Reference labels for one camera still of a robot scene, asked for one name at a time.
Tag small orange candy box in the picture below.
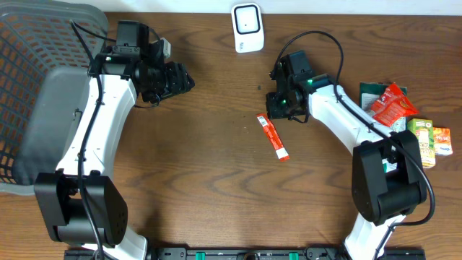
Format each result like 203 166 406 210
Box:
433 127 453 156

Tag red snack packet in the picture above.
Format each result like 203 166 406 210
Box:
370 83 419 127

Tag green white 3M packet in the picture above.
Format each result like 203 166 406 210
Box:
359 82 407 132

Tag thin red stick packet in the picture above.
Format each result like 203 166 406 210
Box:
257 113 289 161

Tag green snack box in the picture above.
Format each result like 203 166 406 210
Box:
407 118 436 168

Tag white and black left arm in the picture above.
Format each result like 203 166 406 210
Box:
34 20 194 259

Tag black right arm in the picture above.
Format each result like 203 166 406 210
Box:
266 51 427 259

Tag grey plastic mesh basket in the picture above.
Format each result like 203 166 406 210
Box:
1 1 109 196

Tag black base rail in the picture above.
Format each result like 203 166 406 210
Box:
63 247 426 260

